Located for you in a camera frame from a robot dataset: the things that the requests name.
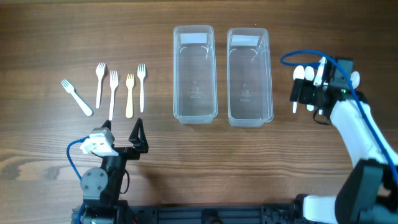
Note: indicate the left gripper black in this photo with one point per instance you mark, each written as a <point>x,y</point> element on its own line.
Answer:
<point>140,144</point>

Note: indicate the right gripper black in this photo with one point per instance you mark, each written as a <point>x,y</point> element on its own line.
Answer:
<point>306,86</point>

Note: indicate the white spoon thin handle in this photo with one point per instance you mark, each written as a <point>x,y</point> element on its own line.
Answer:
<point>299,73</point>

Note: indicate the white spoon wide handle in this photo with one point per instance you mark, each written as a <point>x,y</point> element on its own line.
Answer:
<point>309,75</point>

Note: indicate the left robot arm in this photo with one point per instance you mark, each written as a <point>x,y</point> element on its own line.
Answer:
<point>101,186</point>

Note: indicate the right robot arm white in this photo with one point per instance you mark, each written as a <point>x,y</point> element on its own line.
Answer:
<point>369,195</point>

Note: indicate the clear container right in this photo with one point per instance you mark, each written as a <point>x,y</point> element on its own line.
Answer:
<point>249,77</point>

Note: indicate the clear container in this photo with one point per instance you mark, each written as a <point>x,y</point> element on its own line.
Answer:
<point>194,74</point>
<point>249,77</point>

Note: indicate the clear container left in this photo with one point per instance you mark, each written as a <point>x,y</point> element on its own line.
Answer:
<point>194,74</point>

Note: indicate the beige plastic fork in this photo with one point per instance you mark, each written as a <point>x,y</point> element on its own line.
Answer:
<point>129,103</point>

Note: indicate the white fork middle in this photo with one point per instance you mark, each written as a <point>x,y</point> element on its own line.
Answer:
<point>114,82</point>

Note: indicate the white fork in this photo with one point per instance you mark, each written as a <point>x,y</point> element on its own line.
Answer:
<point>114,82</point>
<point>100,72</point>
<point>69,88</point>
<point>141,74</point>

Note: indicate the white spoon far right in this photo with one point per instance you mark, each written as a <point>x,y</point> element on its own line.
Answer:
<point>355,79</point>

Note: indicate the white fork right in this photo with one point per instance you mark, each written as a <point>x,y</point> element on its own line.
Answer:
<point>141,74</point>

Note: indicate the white fork far left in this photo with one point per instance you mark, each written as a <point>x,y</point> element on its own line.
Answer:
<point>69,88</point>

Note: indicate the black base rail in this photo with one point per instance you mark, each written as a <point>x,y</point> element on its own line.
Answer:
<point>259,214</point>

